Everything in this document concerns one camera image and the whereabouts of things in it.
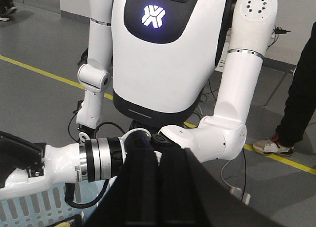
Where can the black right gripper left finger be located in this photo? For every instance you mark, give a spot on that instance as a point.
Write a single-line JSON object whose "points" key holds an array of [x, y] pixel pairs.
{"points": [[132, 200]]}

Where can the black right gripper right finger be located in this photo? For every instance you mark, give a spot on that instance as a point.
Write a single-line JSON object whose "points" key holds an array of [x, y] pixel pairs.
{"points": [[191, 197]]}

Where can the black Franzzi cookie box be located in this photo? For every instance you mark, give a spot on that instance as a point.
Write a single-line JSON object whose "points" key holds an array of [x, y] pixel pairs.
{"points": [[73, 221]]}

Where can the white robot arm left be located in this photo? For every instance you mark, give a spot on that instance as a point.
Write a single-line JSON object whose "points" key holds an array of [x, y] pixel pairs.
{"points": [[216, 128]]}

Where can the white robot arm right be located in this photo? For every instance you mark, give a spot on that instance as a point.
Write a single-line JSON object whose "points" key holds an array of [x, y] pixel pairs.
{"points": [[186, 70]]}

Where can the light blue plastic basket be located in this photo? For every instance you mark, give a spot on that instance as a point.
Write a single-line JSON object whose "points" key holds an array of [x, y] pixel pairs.
{"points": [[48, 207]]}

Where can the white robot hand holding basket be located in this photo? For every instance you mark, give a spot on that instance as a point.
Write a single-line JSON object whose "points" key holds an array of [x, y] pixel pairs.
{"points": [[28, 168]]}

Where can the seated person in black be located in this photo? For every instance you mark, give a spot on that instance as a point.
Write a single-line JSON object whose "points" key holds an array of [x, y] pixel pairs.
{"points": [[299, 106]]}

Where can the white humanoid robot body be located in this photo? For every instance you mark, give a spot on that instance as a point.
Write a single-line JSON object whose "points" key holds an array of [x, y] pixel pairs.
{"points": [[164, 51]]}

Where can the standing person in black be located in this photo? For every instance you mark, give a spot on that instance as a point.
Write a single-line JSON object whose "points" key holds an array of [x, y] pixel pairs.
{"points": [[6, 7]]}

